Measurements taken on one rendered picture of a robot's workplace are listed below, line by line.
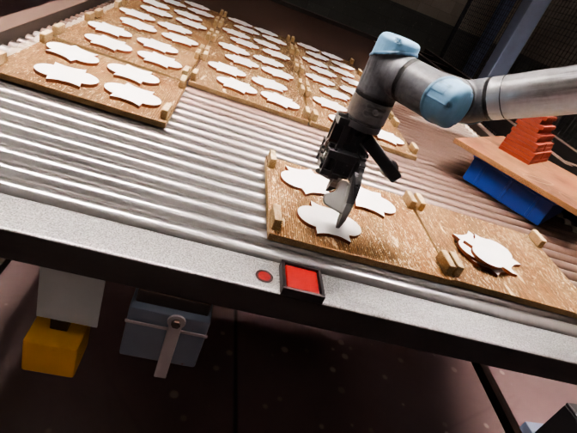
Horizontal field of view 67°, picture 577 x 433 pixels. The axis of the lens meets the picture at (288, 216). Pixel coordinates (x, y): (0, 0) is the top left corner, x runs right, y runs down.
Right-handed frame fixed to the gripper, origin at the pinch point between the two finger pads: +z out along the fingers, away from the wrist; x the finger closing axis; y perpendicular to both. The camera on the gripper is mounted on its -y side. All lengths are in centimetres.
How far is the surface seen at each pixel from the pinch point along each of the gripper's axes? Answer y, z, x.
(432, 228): -30.5, 4.1, -11.5
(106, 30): 70, 2, -86
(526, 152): -83, -9, -64
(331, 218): -0.7, 2.8, -1.0
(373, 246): -9.6, 3.7, 4.6
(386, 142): -33, 4, -67
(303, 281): 7.4, 4.2, 20.4
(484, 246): -41.2, 1.7, -4.9
